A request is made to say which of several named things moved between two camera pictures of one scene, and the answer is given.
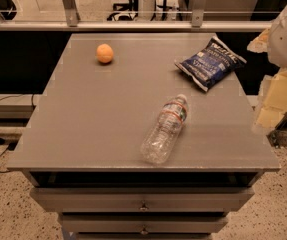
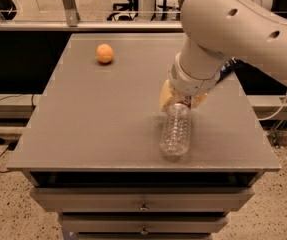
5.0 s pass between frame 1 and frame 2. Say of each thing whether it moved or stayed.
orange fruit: stayed
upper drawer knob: stayed
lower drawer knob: stayed
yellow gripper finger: moved
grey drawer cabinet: stayed
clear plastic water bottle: moved
